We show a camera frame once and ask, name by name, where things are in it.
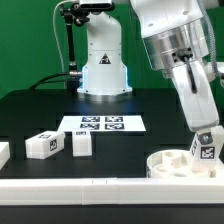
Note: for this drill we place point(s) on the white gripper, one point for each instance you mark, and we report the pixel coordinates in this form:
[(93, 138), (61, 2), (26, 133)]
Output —
[(199, 108)]

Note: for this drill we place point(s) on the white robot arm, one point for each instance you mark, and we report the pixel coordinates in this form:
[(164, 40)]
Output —
[(174, 35)]

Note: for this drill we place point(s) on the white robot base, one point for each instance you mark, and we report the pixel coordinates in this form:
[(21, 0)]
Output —
[(104, 74)]

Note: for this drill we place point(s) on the white sheet with tags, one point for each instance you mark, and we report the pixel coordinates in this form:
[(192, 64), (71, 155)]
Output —
[(128, 123)]

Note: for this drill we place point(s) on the white front wall barrier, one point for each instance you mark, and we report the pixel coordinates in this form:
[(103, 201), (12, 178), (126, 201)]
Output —
[(111, 191)]

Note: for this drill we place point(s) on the camera on mount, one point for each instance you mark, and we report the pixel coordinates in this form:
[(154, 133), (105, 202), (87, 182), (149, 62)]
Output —
[(97, 5)]

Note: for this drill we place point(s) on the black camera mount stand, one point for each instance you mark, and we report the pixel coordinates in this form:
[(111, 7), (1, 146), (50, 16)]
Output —
[(73, 15)]

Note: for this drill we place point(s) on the white left wall barrier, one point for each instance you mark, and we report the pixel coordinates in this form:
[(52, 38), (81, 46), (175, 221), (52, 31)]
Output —
[(4, 153)]

